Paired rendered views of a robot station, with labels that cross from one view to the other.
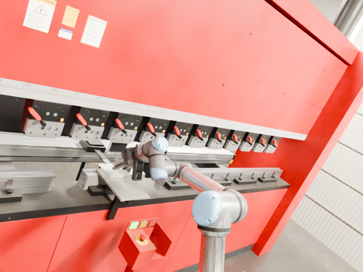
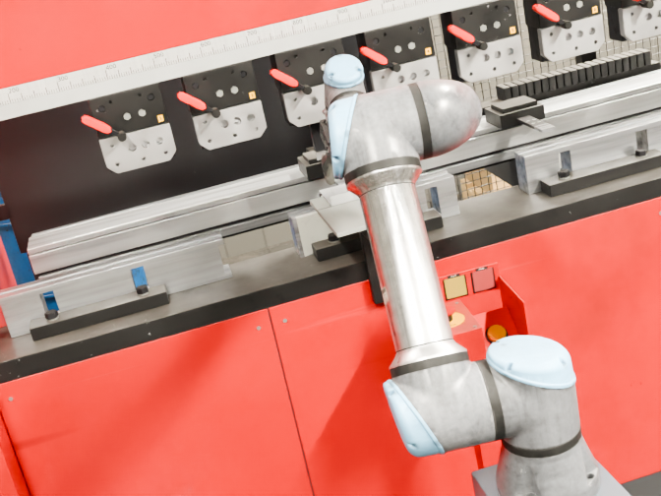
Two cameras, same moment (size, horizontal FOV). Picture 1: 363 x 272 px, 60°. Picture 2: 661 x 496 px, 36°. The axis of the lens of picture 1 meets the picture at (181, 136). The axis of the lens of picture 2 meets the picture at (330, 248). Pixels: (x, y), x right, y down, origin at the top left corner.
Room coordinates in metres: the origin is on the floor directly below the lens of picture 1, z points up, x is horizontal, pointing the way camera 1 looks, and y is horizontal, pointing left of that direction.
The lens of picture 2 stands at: (-0.20, -1.09, 1.68)
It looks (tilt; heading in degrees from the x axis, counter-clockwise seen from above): 20 degrees down; 40
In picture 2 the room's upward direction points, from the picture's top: 12 degrees counter-clockwise
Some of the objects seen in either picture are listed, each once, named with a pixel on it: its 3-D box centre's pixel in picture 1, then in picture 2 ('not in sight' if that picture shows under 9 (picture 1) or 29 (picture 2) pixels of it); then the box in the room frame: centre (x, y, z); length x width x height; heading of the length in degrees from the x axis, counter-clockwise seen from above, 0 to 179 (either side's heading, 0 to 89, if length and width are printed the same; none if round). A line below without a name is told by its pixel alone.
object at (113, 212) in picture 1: (119, 205); (377, 260); (1.42, 0.15, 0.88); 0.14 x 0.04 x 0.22; 49
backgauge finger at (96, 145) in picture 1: (98, 150); (331, 167); (1.65, 0.40, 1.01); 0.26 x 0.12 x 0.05; 49
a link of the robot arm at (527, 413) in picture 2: not in sight; (528, 388); (0.93, -0.45, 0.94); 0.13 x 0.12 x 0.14; 132
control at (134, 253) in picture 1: (146, 242); (469, 326); (1.41, -0.06, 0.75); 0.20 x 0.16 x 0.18; 136
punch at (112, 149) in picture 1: (117, 147); (333, 135); (1.54, 0.29, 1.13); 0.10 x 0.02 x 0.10; 139
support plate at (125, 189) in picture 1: (122, 183); (362, 207); (1.44, 0.18, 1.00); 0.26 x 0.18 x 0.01; 49
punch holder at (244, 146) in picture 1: (246, 139); not in sight; (2.43, -0.48, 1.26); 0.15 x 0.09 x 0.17; 139
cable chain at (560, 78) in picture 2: not in sight; (573, 74); (2.38, 0.09, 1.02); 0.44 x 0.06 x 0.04; 139
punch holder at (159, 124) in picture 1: (151, 128); (397, 59); (1.67, 0.17, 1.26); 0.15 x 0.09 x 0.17; 139
